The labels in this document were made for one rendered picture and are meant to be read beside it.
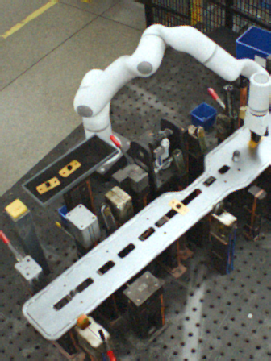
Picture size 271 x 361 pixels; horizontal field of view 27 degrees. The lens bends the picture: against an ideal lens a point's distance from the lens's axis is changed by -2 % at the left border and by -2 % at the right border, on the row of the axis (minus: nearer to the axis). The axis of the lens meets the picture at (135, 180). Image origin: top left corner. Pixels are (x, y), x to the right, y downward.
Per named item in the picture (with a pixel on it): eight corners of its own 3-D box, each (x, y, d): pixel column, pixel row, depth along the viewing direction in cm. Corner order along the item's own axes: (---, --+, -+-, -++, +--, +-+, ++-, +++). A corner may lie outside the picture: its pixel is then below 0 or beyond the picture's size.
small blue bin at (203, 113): (203, 134, 283) (203, 122, 277) (189, 125, 289) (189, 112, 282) (218, 123, 288) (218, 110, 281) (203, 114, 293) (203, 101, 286)
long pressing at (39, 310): (56, 350, 184) (55, 348, 183) (16, 308, 196) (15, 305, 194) (305, 134, 239) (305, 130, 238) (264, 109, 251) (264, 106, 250)
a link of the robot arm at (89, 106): (97, 100, 249) (86, 126, 240) (76, 84, 244) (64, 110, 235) (173, 45, 213) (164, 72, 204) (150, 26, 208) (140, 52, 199)
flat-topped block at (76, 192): (85, 250, 244) (67, 183, 210) (73, 238, 248) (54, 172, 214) (102, 236, 248) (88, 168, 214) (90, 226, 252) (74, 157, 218)
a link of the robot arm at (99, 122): (80, 130, 251) (72, 92, 232) (92, 101, 262) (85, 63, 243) (106, 134, 249) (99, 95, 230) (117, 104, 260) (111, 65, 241)
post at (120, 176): (129, 241, 245) (119, 181, 215) (121, 234, 248) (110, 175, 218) (137, 234, 247) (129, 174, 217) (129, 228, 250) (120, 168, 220)
